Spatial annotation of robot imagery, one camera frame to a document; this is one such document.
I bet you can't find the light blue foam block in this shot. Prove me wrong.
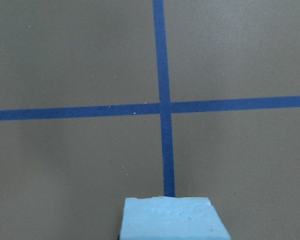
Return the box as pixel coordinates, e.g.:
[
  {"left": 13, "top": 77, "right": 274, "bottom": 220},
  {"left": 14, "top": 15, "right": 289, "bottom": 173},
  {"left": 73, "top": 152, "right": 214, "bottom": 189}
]
[{"left": 119, "top": 196, "right": 231, "bottom": 240}]

